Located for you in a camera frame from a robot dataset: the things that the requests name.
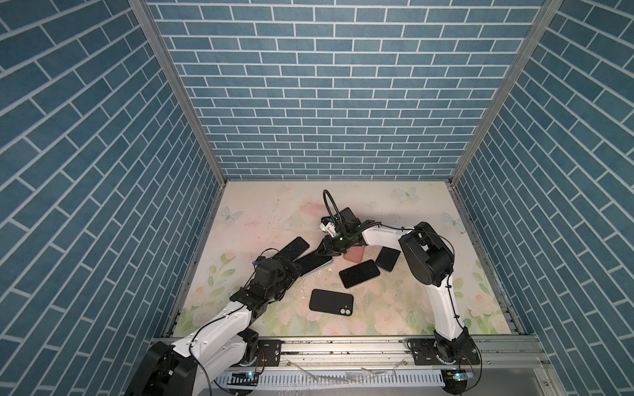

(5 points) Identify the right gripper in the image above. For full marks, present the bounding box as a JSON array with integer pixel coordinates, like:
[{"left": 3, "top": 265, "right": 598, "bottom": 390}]
[{"left": 313, "top": 232, "right": 352, "bottom": 258}]

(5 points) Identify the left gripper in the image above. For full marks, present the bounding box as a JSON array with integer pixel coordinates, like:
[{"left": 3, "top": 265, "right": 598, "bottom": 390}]
[{"left": 265, "top": 259, "right": 303, "bottom": 303}]

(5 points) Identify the white-edged black phone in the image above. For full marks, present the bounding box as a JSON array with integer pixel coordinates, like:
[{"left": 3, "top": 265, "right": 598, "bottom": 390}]
[{"left": 295, "top": 252, "right": 334, "bottom": 277}]

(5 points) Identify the purple-edged black phone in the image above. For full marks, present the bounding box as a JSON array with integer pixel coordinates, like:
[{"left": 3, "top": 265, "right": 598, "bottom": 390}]
[{"left": 273, "top": 237, "right": 310, "bottom": 262}]

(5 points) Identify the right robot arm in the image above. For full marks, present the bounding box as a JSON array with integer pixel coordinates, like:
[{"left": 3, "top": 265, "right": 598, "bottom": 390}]
[{"left": 318, "top": 209, "right": 473, "bottom": 365}]

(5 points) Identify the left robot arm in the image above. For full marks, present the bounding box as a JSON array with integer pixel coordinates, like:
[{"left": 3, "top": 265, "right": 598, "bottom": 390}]
[{"left": 125, "top": 254, "right": 300, "bottom": 395}]

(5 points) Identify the pink phone case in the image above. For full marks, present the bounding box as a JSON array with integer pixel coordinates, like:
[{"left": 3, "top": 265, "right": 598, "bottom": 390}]
[{"left": 343, "top": 246, "right": 365, "bottom": 264}]

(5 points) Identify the black phone lower centre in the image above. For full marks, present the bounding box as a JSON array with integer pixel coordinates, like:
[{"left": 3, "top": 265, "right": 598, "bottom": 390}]
[{"left": 339, "top": 260, "right": 381, "bottom": 289}]

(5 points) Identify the blue-edged black phone right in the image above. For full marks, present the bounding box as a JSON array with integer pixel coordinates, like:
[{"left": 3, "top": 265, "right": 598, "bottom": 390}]
[{"left": 375, "top": 247, "right": 401, "bottom": 272}]

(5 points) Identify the black phone case lower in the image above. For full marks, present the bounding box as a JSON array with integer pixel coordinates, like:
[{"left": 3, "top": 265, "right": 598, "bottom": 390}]
[{"left": 309, "top": 289, "right": 354, "bottom": 317}]

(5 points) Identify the right camera black cable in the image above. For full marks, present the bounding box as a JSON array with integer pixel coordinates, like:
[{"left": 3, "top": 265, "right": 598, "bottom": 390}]
[{"left": 322, "top": 189, "right": 348, "bottom": 234}]

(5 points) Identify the camera black cable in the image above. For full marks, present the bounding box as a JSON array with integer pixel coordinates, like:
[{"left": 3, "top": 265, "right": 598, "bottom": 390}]
[
  {"left": 322, "top": 189, "right": 348, "bottom": 234},
  {"left": 249, "top": 247, "right": 281, "bottom": 268}
]

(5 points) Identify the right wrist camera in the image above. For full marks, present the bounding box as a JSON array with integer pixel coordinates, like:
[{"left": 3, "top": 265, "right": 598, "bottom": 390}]
[{"left": 320, "top": 217, "right": 338, "bottom": 237}]

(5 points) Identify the left camera black cable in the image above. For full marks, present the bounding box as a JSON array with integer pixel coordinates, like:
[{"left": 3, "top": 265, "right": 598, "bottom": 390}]
[{"left": 249, "top": 247, "right": 281, "bottom": 268}]

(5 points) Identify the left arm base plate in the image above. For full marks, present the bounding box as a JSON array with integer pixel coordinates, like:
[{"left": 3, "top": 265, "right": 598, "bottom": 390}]
[{"left": 246, "top": 339, "right": 282, "bottom": 368}]

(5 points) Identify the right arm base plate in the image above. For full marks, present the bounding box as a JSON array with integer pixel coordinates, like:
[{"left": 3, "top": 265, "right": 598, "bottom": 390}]
[{"left": 405, "top": 334, "right": 481, "bottom": 366}]

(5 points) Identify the white slotted cable duct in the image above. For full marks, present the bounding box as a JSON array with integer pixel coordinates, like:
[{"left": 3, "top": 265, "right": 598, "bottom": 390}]
[{"left": 216, "top": 370, "right": 445, "bottom": 391}]

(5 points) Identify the aluminium front rail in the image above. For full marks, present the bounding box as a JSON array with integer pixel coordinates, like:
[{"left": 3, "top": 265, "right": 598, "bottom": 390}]
[{"left": 140, "top": 336, "right": 551, "bottom": 372}]

